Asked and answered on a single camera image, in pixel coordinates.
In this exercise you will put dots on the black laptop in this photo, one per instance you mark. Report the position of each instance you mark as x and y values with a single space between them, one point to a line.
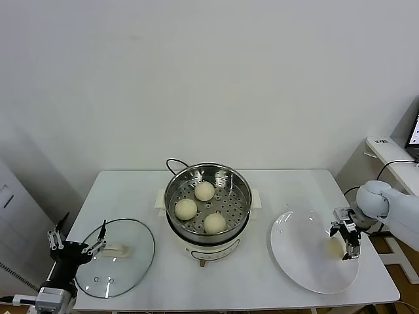
413 137

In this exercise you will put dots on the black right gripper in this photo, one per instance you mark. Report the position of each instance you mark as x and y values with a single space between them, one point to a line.
352 235

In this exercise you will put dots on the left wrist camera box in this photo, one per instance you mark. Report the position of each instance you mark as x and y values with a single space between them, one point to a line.
26 300

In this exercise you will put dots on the white steamed baozi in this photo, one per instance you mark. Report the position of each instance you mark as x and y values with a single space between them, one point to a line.
204 191
215 223
334 248
186 209

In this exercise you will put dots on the white side desk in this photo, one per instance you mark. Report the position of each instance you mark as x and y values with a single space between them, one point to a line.
393 147

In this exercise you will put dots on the stainless steel steamer basket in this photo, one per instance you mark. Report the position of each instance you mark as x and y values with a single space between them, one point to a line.
239 202

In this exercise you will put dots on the cream electric cooker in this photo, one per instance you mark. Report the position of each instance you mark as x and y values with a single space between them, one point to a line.
209 252

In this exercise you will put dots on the white round plate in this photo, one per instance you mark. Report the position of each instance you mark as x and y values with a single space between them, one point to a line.
301 255

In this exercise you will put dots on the white cabinet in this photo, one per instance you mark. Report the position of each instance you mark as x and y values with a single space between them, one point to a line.
26 222

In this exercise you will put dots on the round glass lid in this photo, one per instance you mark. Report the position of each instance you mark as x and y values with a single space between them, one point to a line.
131 261

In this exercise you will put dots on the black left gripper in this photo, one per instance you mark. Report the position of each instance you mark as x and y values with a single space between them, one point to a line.
67 258

